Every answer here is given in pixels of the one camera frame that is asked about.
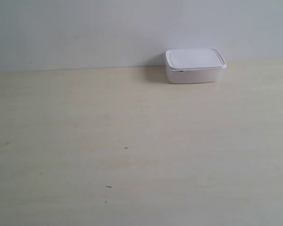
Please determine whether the white lidded plastic container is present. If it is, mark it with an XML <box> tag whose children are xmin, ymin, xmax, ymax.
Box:
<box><xmin>165</xmin><ymin>48</ymin><xmax>227</xmax><ymax>84</ymax></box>

